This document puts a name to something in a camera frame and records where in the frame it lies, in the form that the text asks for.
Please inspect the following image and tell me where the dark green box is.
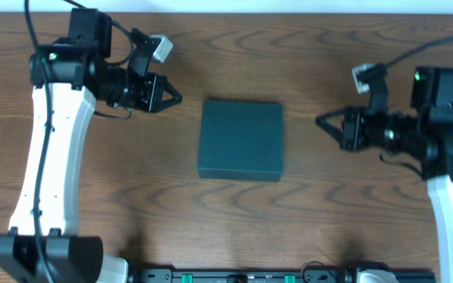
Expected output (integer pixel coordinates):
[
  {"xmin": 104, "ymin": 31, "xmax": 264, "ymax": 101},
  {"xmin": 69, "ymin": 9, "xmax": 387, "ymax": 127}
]
[{"xmin": 197, "ymin": 101, "xmax": 284, "ymax": 182}]

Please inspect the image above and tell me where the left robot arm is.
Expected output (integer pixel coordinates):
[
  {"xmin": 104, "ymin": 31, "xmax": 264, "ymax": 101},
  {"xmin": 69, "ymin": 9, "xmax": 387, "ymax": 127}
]
[{"xmin": 0, "ymin": 6, "xmax": 182, "ymax": 282}]

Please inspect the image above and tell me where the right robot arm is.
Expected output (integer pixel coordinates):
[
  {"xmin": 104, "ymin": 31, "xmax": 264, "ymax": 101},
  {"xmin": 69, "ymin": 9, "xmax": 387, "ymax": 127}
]
[{"xmin": 315, "ymin": 64, "xmax": 453, "ymax": 282}]

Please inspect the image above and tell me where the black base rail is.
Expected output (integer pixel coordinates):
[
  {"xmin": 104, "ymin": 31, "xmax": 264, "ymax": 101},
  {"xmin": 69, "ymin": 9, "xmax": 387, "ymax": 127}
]
[{"xmin": 127, "ymin": 268, "xmax": 436, "ymax": 283}]

